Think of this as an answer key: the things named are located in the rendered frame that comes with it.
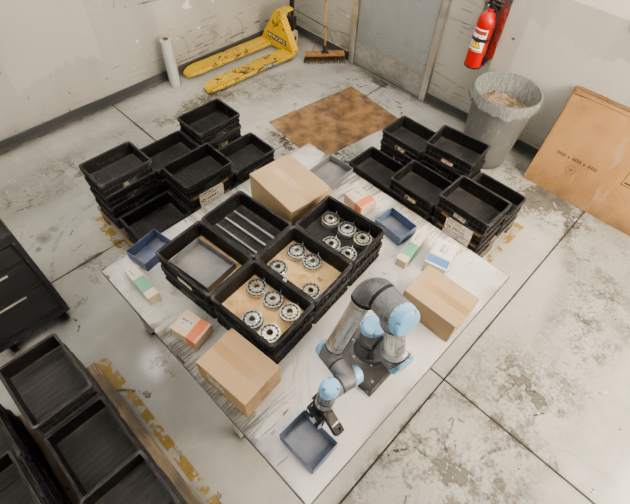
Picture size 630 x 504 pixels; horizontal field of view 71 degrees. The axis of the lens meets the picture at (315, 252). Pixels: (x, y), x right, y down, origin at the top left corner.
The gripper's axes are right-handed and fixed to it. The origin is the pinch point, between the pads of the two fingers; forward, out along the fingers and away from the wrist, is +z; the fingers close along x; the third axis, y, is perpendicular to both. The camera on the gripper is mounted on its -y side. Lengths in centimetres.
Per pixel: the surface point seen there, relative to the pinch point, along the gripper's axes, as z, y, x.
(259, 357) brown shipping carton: -10.3, 38.0, 3.0
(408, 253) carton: -14, 34, -100
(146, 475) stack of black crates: 35, 43, 61
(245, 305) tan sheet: -9, 65, -10
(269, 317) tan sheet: -10, 52, -14
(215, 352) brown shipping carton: -9, 53, 16
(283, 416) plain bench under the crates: 6.3, 15.4, 6.8
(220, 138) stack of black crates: 14, 216, -105
